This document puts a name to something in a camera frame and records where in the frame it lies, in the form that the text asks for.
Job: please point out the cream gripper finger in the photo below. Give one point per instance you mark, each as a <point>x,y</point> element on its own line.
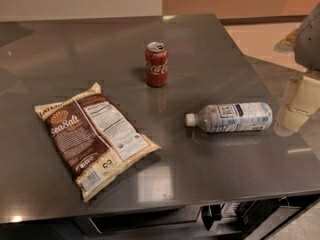
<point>300,101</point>

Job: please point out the brown sea salt chip bag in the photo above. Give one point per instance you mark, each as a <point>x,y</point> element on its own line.
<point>94,138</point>

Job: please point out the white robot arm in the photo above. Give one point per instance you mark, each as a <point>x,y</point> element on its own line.
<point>307,44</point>

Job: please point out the clear plastic bottle blue label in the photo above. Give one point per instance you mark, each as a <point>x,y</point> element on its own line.
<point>235,117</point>

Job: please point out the black equipment under table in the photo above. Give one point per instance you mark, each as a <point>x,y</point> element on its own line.
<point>248,215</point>

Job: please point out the red coca-cola can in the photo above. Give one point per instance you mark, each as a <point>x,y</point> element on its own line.
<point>156,56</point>

